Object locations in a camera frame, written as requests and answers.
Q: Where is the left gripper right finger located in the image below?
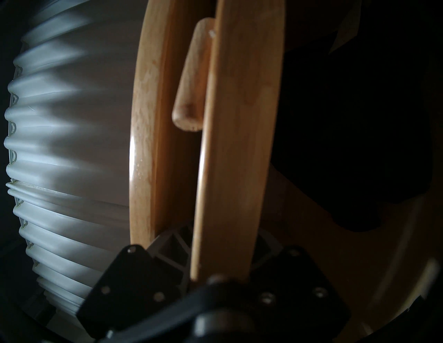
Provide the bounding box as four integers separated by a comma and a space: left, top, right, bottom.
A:
248, 229, 352, 342

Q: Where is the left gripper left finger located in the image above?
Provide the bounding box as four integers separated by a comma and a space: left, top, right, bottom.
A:
76, 226, 195, 338

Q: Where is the wooden cabinet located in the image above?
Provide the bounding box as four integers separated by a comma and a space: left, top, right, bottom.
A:
129, 0, 443, 343

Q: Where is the black shirt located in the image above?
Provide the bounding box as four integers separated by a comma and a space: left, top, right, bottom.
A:
270, 0, 436, 232

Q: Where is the grey curtain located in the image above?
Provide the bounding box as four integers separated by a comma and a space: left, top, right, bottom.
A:
3, 0, 153, 318

